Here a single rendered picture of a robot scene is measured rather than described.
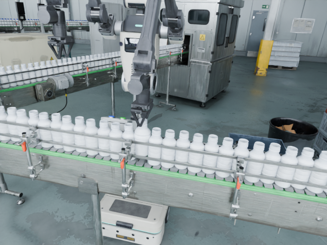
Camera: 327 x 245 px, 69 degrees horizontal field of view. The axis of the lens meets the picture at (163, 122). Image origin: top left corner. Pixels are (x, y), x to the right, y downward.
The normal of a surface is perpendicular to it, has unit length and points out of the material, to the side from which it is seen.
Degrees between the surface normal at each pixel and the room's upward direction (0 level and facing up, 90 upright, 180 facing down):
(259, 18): 90
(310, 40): 90
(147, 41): 62
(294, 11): 90
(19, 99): 90
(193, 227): 0
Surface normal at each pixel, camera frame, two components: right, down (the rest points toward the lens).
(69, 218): 0.05, -0.91
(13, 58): 0.86, 0.25
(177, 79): -0.51, 0.33
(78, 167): -0.22, 0.38
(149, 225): -0.07, -0.59
